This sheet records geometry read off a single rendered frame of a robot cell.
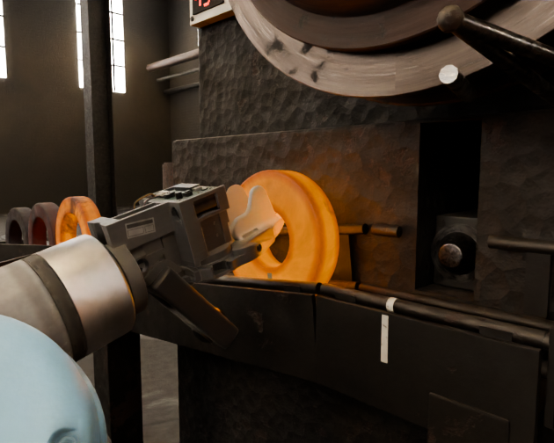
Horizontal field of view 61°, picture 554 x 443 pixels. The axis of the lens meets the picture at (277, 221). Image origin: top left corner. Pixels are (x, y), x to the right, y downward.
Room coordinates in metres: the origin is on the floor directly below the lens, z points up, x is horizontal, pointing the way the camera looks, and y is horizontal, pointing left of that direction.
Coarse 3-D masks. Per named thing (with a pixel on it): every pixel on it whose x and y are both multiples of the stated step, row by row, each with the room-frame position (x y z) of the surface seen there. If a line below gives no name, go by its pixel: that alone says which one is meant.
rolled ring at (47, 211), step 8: (32, 208) 1.07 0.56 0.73; (40, 208) 1.02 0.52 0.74; (48, 208) 1.01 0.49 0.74; (56, 208) 1.02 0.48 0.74; (32, 216) 1.07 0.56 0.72; (40, 216) 1.02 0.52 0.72; (48, 216) 0.99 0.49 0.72; (56, 216) 1.00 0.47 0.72; (32, 224) 1.07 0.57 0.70; (40, 224) 1.08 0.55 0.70; (48, 224) 0.98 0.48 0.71; (32, 232) 1.07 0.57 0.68; (40, 232) 1.09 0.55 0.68; (48, 232) 0.98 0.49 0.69; (32, 240) 1.08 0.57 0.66; (40, 240) 1.09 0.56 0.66
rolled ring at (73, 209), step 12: (72, 204) 0.89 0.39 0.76; (84, 204) 0.88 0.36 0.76; (60, 216) 0.94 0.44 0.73; (72, 216) 0.93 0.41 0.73; (84, 216) 0.85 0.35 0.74; (96, 216) 0.86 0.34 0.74; (60, 228) 0.94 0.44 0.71; (72, 228) 0.96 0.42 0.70; (84, 228) 0.85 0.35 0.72; (60, 240) 0.95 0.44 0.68
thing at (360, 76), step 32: (512, 0) 0.32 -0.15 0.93; (544, 0) 0.30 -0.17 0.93; (256, 32) 0.49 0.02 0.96; (544, 32) 0.30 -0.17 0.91; (288, 64) 0.46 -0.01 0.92; (320, 64) 0.43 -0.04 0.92; (352, 64) 0.41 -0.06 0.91; (384, 64) 0.38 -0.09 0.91; (416, 64) 0.36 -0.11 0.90; (448, 64) 0.35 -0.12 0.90; (480, 64) 0.33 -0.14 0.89; (352, 96) 0.41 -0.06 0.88; (384, 96) 0.38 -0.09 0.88
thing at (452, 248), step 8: (456, 232) 0.47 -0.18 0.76; (448, 240) 0.46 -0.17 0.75; (456, 240) 0.46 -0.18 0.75; (464, 240) 0.45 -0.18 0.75; (472, 240) 0.45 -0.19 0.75; (440, 248) 0.46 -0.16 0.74; (448, 248) 0.45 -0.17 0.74; (456, 248) 0.45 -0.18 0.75; (464, 248) 0.45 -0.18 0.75; (472, 248) 0.45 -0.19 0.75; (440, 256) 0.46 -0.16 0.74; (448, 256) 0.45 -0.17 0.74; (456, 256) 0.45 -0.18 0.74; (464, 256) 0.45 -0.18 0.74; (472, 256) 0.45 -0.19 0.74; (448, 264) 0.45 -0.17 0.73; (456, 264) 0.45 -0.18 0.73; (464, 264) 0.45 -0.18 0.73; (472, 264) 0.45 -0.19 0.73; (456, 272) 0.46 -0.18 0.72; (464, 272) 0.46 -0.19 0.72
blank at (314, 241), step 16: (256, 176) 0.53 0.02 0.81; (272, 176) 0.51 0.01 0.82; (288, 176) 0.50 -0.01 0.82; (304, 176) 0.51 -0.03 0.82; (272, 192) 0.51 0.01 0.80; (288, 192) 0.49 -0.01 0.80; (304, 192) 0.48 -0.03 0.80; (320, 192) 0.49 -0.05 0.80; (288, 208) 0.49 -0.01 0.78; (304, 208) 0.48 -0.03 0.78; (320, 208) 0.48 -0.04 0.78; (288, 224) 0.49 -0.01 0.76; (304, 224) 0.48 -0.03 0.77; (320, 224) 0.47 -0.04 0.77; (336, 224) 0.48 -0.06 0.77; (304, 240) 0.48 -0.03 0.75; (320, 240) 0.46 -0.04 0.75; (336, 240) 0.48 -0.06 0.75; (272, 256) 0.55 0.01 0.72; (288, 256) 0.49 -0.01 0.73; (304, 256) 0.48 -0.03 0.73; (320, 256) 0.46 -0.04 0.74; (336, 256) 0.48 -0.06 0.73; (240, 272) 0.55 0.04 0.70; (256, 272) 0.53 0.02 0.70; (272, 272) 0.51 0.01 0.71; (288, 272) 0.49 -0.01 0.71; (304, 272) 0.48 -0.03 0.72; (320, 272) 0.47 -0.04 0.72
